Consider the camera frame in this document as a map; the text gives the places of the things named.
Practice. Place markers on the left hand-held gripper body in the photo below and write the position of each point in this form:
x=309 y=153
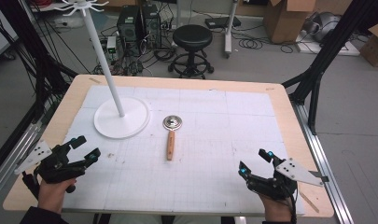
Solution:
x=56 y=166

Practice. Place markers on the silver aluminium rail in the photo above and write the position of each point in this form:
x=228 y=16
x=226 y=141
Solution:
x=322 y=161
x=12 y=161

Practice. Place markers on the black metal frame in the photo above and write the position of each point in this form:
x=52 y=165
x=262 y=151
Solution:
x=28 y=56
x=326 y=56

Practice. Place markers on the brown cardboard box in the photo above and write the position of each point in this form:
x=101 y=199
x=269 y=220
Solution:
x=289 y=18
x=374 y=46

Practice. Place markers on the person's left sleeve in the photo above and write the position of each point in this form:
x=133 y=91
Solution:
x=43 y=216

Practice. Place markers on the person's right hand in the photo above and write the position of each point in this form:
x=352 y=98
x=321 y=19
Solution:
x=277 y=209

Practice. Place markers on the black round stool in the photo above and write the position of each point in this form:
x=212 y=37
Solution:
x=192 y=49

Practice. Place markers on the small white green-lit device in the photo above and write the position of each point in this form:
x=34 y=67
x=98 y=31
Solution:
x=111 y=44

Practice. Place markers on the black computer tower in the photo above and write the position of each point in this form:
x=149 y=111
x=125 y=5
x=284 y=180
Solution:
x=151 y=25
x=128 y=28

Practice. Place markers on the person's left hand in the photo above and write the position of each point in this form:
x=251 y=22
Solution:
x=54 y=193

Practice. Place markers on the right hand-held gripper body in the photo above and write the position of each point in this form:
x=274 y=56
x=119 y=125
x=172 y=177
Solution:
x=280 y=180

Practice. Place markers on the white hook stand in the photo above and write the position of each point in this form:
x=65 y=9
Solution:
x=115 y=93

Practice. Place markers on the grey round appliance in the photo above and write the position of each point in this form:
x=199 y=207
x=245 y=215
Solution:
x=323 y=26

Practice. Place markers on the black flat device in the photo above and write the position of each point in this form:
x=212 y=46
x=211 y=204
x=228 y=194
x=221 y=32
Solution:
x=222 y=21

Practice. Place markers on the white grid mat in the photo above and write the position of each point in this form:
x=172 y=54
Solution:
x=177 y=149

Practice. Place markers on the white metal stand leg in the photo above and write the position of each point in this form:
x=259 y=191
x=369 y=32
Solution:
x=229 y=28

